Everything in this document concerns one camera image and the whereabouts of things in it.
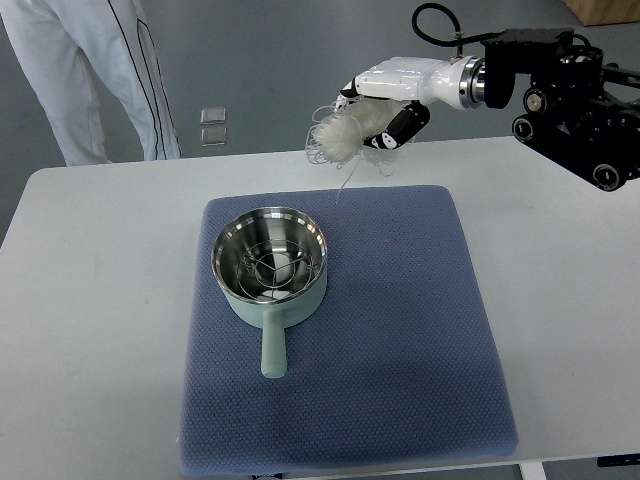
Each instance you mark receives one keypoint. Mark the mint green steel pot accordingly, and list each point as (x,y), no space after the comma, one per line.
(272,318)

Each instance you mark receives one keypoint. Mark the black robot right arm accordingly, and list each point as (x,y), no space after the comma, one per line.
(569,116)

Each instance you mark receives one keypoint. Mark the person in white clothing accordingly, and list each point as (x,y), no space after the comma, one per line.
(65,47)

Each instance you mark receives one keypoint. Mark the white vermicelli nest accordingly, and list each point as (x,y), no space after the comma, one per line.
(344,132)

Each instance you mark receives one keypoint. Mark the wire steaming rack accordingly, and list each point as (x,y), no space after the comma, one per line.
(273,271)

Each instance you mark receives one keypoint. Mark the metal floor plate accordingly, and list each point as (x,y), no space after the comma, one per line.
(213,136)
(213,115)

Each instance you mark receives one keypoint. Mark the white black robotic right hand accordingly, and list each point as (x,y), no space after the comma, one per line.
(415,83)

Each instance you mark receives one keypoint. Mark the upper metal floor plate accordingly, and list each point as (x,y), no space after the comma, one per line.
(213,115)

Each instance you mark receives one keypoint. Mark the blue textured mat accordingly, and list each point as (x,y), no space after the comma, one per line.
(398,362)

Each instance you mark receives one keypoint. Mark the lower metal floor plate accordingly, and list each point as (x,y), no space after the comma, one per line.
(213,136)

